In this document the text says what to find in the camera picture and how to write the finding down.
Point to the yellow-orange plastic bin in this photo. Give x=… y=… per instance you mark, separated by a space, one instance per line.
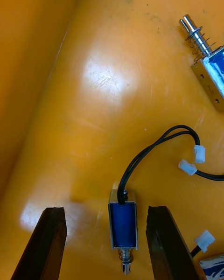
x=70 y=121

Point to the metal solenoid blue label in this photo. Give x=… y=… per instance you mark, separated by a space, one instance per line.
x=210 y=81
x=122 y=226

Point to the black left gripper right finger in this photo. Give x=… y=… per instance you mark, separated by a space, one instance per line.
x=168 y=249

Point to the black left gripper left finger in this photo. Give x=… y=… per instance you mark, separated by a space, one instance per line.
x=44 y=245

